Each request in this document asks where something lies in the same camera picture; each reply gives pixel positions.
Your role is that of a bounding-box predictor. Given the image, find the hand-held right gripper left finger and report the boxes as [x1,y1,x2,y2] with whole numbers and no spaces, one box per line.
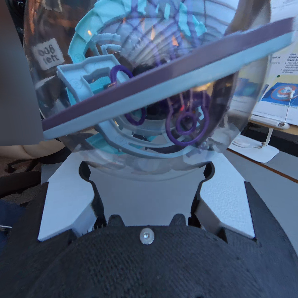
[37,158,107,242]

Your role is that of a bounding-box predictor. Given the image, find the printed instruction sheet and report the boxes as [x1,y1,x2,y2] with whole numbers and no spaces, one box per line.
[250,0,298,127]

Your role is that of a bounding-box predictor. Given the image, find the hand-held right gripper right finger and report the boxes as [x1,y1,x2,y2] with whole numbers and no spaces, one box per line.
[189,154,255,240]

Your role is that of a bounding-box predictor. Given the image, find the person's blue jeans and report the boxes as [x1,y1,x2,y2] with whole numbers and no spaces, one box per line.
[0,200,25,252]

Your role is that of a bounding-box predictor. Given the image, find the clear plastic maze ball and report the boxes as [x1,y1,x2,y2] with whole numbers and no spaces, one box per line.
[23,0,295,182]

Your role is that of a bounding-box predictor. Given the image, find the white document stand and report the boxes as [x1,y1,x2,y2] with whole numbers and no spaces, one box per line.
[228,90,295,163]

